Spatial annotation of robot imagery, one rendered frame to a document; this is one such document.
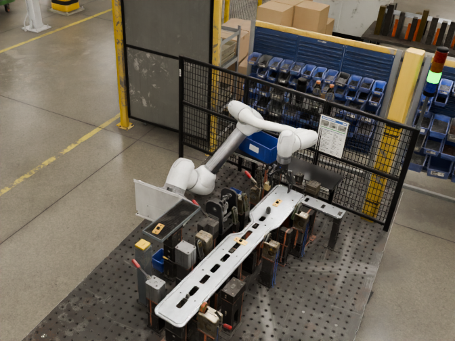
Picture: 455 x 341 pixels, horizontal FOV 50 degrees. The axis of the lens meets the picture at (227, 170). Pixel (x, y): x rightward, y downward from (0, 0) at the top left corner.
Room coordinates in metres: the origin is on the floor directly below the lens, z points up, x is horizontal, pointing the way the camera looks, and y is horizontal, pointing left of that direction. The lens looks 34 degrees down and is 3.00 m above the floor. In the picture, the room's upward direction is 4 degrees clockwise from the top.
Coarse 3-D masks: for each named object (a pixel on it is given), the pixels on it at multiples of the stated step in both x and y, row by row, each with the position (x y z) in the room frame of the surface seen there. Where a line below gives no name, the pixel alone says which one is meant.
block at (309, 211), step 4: (304, 208) 2.58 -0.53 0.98; (308, 208) 2.58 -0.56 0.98; (308, 212) 2.54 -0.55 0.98; (312, 212) 2.54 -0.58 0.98; (312, 216) 2.53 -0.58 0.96; (312, 220) 2.54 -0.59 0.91; (308, 228) 2.53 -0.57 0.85; (308, 232) 2.54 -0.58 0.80; (304, 236) 2.52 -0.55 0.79; (308, 236) 2.55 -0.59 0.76; (308, 240) 2.56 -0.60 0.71; (308, 244) 2.54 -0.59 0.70
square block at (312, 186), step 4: (312, 180) 2.80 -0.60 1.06; (308, 184) 2.76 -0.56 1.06; (312, 184) 2.75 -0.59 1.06; (316, 184) 2.76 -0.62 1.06; (308, 188) 2.74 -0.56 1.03; (312, 188) 2.72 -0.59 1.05; (316, 188) 2.71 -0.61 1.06; (308, 192) 2.74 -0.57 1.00; (312, 192) 2.72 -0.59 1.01; (316, 192) 2.72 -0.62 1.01; (312, 196) 2.72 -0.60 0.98; (316, 196) 2.75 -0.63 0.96
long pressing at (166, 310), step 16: (272, 192) 2.71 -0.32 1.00; (256, 208) 2.52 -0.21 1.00; (272, 208) 2.53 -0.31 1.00; (288, 208) 2.54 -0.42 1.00; (272, 224) 2.37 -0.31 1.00; (224, 240) 2.19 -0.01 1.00; (256, 240) 2.21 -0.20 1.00; (208, 256) 2.04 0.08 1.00; (240, 256) 2.06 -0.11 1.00; (192, 272) 1.91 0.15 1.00; (208, 272) 1.92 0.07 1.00; (224, 272) 1.93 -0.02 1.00; (176, 288) 1.79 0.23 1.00; (208, 288) 1.81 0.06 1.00; (160, 304) 1.67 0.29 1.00; (176, 304) 1.68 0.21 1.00; (192, 304) 1.69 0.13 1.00; (176, 320) 1.58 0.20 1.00
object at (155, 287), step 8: (152, 280) 1.78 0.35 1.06; (160, 280) 1.78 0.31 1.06; (152, 288) 1.74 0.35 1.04; (160, 288) 1.74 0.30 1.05; (152, 296) 1.74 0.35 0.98; (160, 296) 1.74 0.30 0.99; (152, 304) 1.75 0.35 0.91; (152, 312) 1.75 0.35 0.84; (152, 320) 1.75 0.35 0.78; (160, 320) 1.74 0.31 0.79; (152, 328) 1.74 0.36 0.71; (160, 328) 1.74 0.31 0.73
